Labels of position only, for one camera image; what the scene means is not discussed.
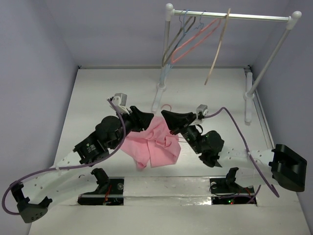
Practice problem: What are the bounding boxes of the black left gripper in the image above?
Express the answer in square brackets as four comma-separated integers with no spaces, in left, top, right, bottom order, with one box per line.
[110,106,153,150]

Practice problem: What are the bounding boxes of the pink t shirt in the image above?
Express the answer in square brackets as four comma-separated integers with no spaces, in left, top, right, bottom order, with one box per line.
[121,116,181,169]

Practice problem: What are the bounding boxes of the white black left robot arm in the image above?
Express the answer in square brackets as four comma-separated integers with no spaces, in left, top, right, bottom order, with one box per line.
[10,106,154,224]

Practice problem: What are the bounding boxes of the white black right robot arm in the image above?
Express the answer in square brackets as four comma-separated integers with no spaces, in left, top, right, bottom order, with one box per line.
[161,110,307,193]

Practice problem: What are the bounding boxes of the blue hanger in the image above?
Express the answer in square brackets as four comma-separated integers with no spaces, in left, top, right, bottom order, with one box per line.
[159,10,203,86]

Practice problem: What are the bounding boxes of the grey brown hanger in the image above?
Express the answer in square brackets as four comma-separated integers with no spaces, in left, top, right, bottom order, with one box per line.
[161,17,196,68]

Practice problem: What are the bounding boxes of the pink plastic hanger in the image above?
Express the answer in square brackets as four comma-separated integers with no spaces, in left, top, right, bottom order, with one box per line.
[170,19,222,65]

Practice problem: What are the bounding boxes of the beige wooden hanger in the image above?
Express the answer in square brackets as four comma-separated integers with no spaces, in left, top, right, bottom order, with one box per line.
[204,8,231,86]

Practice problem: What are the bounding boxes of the white clothes rack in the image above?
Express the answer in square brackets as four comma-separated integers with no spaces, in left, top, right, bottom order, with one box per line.
[151,3,302,125]

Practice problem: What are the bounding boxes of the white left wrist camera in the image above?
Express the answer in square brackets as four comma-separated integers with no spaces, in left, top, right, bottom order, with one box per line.
[109,93,129,114]

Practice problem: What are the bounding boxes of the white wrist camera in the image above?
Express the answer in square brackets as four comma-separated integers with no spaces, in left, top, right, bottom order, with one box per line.
[196,104,208,121]
[109,93,129,114]

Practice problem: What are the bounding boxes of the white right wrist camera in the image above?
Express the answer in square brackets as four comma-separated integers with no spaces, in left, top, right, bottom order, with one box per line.
[196,104,208,121]

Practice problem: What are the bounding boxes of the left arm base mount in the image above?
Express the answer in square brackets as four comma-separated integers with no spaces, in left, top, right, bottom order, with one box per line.
[77,168,124,206]

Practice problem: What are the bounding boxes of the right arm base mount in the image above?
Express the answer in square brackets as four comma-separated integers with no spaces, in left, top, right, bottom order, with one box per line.
[209,167,257,205]

